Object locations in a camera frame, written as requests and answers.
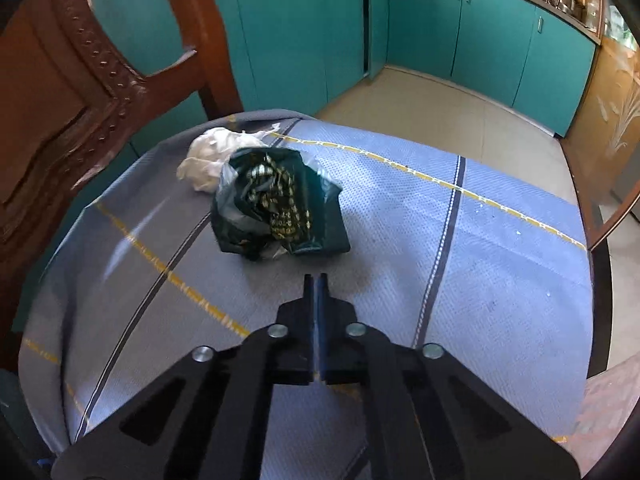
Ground white crumpled tissue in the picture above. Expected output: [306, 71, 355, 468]
[176, 127, 273, 195]

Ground teal kitchen cabinets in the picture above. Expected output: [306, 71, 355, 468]
[10, 0, 598, 331]

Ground dark green plastic bag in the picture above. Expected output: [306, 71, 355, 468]
[210, 147, 351, 262]

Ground brown wooden chair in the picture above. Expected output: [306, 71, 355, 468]
[0, 0, 244, 371]

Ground wooden framed glass door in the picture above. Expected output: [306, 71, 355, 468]
[560, 35, 640, 251]

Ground blue checked tablecloth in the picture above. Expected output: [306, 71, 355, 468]
[17, 109, 596, 480]

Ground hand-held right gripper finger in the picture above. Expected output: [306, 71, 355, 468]
[50, 272, 317, 480]
[317, 272, 581, 480]

